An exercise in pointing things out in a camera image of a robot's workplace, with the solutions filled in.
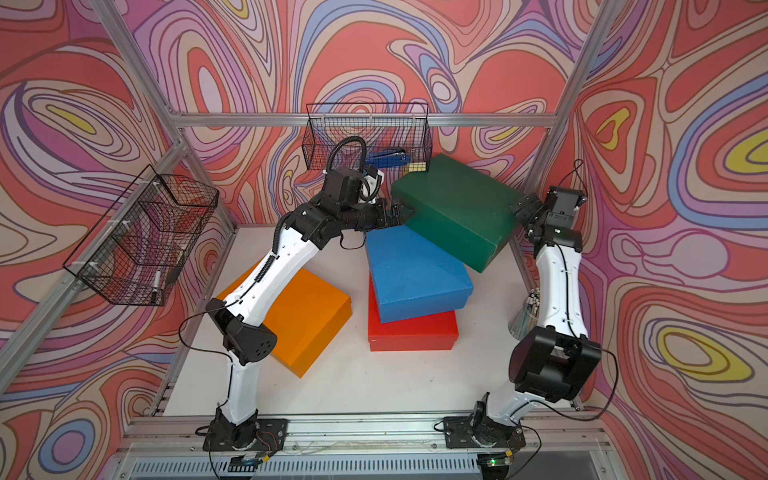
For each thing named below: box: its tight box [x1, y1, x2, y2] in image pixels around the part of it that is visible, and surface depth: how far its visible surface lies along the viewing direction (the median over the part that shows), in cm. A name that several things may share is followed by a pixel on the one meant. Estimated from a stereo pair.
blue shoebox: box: [365, 225, 474, 324], surface depth 79 cm
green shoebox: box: [391, 154, 517, 273], surface depth 78 cm
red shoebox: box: [368, 276, 459, 352], surface depth 82 cm
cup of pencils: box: [508, 287, 541, 341], surface depth 82 cm
